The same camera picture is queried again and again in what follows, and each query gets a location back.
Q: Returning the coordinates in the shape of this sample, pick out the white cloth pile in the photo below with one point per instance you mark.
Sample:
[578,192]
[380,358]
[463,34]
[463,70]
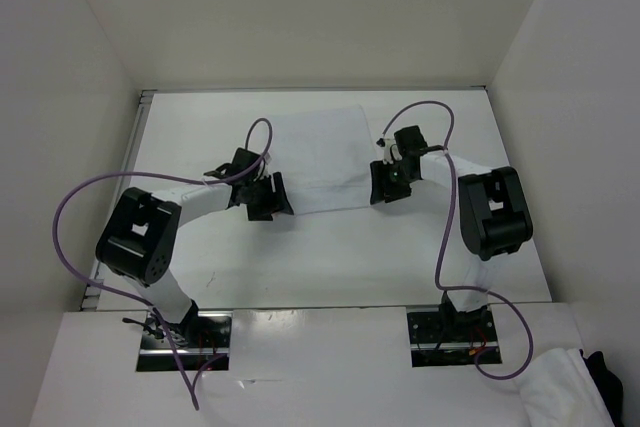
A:
[557,389]

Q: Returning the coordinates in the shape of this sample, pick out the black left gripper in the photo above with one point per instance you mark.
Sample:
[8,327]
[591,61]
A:
[275,202]

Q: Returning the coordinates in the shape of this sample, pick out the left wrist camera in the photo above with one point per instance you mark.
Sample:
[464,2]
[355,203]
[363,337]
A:
[265,158]

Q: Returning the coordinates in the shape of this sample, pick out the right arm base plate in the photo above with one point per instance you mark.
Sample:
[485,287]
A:
[440,339]

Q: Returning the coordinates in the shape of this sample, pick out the black cloth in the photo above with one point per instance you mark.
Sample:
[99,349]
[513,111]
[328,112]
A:
[608,385]

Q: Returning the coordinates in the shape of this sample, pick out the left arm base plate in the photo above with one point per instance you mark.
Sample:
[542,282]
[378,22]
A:
[208,350]

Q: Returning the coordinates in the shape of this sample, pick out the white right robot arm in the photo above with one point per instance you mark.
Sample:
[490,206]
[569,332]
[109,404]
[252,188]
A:
[487,206]

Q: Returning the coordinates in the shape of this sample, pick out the white skirt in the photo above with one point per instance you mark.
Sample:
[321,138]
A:
[324,158]

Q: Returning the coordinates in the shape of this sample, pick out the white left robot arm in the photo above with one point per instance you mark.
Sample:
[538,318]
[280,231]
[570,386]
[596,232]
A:
[139,238]

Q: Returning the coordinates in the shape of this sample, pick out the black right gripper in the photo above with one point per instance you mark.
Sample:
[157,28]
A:
[379,172]

